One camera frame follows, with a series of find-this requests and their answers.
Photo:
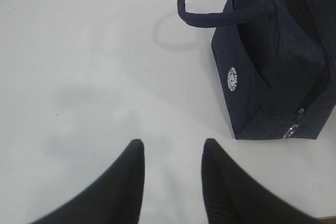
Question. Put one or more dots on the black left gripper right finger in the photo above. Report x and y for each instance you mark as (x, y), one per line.
(232, 196)

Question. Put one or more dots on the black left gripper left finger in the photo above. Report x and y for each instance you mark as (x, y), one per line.
(115, 197)

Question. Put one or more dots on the navy blue lunch bag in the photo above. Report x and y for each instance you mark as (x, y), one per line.
(276, 63)

